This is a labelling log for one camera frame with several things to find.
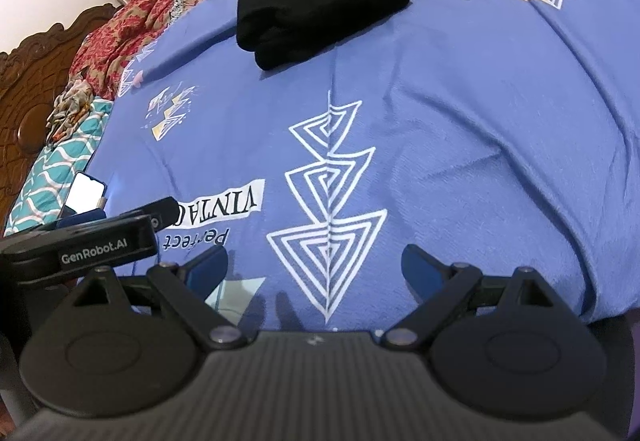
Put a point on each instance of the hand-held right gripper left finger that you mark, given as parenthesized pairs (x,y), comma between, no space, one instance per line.
(207,268)

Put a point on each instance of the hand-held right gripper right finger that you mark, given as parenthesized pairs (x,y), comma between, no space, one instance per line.
(422,266)

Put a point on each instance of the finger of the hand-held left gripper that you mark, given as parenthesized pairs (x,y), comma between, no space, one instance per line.
(150,216)
(80,217)

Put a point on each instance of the black pants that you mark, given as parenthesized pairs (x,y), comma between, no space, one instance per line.
(320,8)

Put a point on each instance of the smartphone with white screen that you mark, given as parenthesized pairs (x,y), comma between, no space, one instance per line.
(85,191)

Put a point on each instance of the teal wave-patterned pillow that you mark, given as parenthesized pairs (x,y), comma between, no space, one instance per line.
(55,171)

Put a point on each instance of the carved wooden headboard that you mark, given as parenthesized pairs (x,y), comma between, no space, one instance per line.
(25,96)

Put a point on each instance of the blue printed bedsheet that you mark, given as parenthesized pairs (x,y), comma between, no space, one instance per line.
(425,121)

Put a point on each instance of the red floral cloth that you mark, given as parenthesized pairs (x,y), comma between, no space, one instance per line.
(130,21)

